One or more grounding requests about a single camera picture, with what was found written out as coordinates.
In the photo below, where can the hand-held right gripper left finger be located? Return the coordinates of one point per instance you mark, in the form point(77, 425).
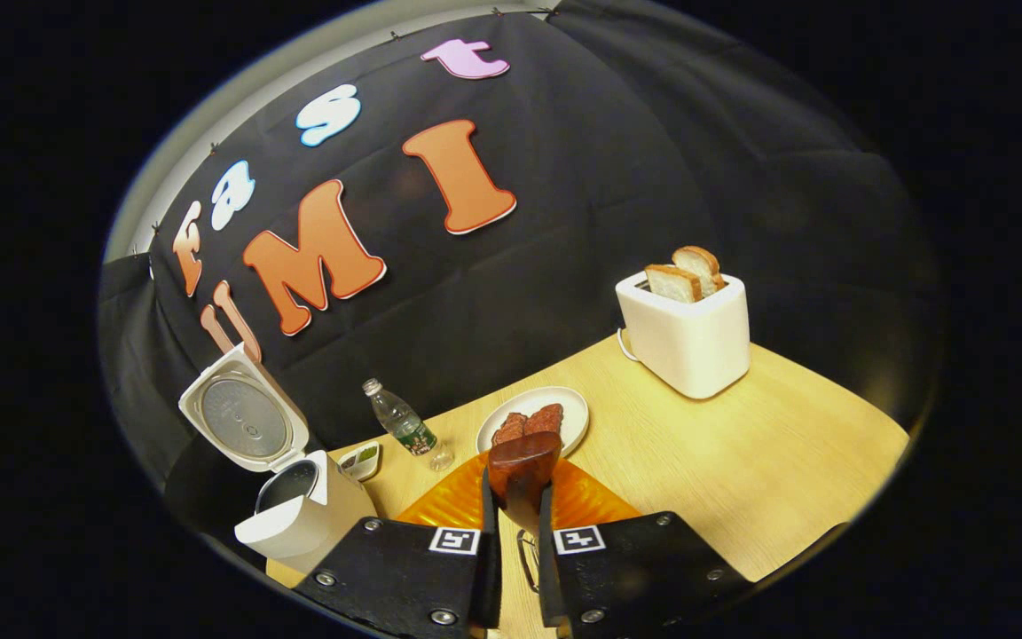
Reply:
point(491, 577)

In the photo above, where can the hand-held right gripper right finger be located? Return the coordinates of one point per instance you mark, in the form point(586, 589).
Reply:
point(551, 577)

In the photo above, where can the brown wooden spoon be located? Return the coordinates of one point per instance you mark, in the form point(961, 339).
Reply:
point(524, 475)

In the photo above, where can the white rice cooker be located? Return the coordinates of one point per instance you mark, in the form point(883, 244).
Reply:
point(240, 417)

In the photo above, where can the red-brown meat piece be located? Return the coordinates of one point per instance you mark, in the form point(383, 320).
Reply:
point(545, 419)
point(509, 429)

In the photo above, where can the clear plastic water bottle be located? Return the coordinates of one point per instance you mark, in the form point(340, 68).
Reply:
point(404, 426)

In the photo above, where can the white oval plate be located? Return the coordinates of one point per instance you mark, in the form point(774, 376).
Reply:
point(569, 404)

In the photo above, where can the small white seasoning dish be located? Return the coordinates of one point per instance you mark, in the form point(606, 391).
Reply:
point(360, 460)

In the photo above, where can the white toaster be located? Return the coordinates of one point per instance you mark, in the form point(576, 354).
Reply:
point(688, 342)

